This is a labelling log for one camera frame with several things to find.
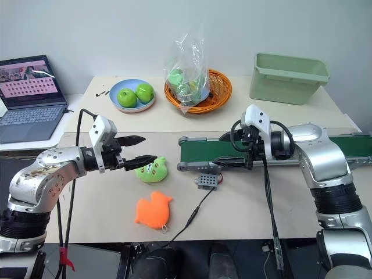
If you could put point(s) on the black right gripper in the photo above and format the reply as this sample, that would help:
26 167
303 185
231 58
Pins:
253 139

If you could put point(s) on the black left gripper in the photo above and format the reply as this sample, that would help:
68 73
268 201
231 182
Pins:
112 160

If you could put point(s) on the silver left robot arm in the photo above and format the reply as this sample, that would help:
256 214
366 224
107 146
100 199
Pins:
43 171

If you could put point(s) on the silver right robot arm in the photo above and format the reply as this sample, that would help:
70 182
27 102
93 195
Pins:
322 162

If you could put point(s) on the green conveyor belt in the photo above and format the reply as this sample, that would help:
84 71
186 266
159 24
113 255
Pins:
203 151

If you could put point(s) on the green plush toy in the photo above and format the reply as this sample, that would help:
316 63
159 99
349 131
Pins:
155 175

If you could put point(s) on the grey perforated controller box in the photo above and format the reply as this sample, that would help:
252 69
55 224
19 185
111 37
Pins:
207 182

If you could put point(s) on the light blue plate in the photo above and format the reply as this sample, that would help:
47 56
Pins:
126 109

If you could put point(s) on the green apple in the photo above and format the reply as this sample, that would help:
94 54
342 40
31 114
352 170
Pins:
144 92
126 98

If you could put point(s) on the orange plush toy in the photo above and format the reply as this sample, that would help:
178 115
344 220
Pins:
152 210

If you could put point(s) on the orange wicker basket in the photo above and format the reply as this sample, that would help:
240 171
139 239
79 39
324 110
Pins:
222 84

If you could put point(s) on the green toy fruit in bag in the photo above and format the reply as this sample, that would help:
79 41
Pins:
175 76

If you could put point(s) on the pale green plastic bin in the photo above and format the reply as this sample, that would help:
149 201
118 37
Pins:
287 81

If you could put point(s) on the clear plastic bag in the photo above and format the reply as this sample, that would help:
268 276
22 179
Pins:
186 52

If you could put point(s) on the grey laptop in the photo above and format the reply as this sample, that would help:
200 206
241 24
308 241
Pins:
32 116

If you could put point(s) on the dark rounded shape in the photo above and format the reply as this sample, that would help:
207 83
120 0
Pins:
222 261

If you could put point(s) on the black flat panel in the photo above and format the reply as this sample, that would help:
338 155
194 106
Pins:
87 261

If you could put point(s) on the red tape flag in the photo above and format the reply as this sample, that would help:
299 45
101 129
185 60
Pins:
66 257

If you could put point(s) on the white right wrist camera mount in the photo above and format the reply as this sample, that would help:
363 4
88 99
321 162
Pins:
257 117

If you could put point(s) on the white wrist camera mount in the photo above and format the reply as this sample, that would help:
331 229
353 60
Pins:
257 117
100 128

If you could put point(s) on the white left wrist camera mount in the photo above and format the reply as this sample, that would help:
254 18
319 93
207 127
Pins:
100 128

